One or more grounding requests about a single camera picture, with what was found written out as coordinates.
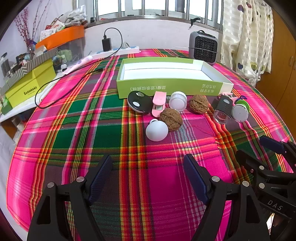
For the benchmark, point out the white round jar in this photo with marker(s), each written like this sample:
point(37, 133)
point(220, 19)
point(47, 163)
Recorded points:
point(177, 102)

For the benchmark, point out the pile of paper packets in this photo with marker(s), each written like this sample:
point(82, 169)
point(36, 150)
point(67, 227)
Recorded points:
point(49, 32)

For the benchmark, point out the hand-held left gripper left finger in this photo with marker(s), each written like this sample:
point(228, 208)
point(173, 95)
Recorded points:
point(101, 176)

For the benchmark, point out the small pink clip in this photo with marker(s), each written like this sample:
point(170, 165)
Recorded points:
point(227, 94)

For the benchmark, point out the white ball gadget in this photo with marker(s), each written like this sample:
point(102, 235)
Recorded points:
point(156, 131)

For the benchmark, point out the grey striped box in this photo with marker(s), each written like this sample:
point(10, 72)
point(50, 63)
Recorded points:
point(34, 60)

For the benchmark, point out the white power strip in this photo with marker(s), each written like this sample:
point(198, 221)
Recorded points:
point(129, 49)

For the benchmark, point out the black charger adapter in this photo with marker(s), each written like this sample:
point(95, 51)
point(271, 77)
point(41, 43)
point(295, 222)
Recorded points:
point(106, 44)

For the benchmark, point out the grey small fan heater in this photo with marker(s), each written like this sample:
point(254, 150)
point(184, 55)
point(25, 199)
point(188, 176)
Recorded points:
point(203, 46)

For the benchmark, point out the pink white tube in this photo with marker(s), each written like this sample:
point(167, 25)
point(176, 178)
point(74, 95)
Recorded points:
point(78, 63)

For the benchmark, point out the pink green plaid tablecloth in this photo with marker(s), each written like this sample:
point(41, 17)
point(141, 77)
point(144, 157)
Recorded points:
point(92, 129)

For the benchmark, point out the cream heart print curtain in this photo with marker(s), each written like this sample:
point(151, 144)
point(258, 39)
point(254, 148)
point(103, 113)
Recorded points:
point(249, 34)

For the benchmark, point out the large pink clip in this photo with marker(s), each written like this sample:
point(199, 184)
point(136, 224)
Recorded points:
point(158, 99)

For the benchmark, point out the black clip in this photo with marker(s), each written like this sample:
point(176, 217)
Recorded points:
point(193, 21)

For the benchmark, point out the small green box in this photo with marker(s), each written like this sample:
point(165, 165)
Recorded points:
point(6, 106)

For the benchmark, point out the wooden cabinet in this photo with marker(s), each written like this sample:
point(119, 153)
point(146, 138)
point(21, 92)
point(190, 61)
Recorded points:
point(284, 81)

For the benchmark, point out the green cardboard box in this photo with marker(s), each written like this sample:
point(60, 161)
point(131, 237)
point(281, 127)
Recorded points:
point(161, 89)

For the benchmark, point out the grey gloves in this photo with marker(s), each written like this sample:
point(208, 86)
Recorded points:
point(74, 19)

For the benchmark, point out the yellow-green cardboard box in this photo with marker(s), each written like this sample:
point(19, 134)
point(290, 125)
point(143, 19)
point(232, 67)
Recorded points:
point(27, 90)

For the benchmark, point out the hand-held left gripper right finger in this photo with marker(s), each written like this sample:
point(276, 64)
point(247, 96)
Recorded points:
point(195, 178)

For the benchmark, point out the clear bin orange lid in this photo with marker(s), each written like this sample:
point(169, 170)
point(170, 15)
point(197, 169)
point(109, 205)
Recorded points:
point(60, 37)

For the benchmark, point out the black clear perfume bottle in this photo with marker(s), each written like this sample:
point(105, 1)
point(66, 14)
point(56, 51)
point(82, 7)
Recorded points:
point(223, 106)

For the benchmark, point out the brown walnut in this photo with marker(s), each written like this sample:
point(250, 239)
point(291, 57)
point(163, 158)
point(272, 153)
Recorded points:
point(171, 119)
point(198, 104)

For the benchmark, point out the black oval disc white dots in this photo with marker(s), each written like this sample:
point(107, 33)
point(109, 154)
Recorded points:
point(136, 102)

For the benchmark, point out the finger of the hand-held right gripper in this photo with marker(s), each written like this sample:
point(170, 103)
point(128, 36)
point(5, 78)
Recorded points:
point(249, 161)
point(271, 143)

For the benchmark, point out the metal window grille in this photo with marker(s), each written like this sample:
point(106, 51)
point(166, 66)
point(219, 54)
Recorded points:
point(138, 17)

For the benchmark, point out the purple flower branches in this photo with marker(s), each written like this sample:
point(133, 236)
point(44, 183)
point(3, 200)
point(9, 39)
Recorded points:
point(24, 32)

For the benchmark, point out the green white round gadget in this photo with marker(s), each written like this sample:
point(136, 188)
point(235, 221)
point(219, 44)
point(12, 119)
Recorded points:
point(239, 112)

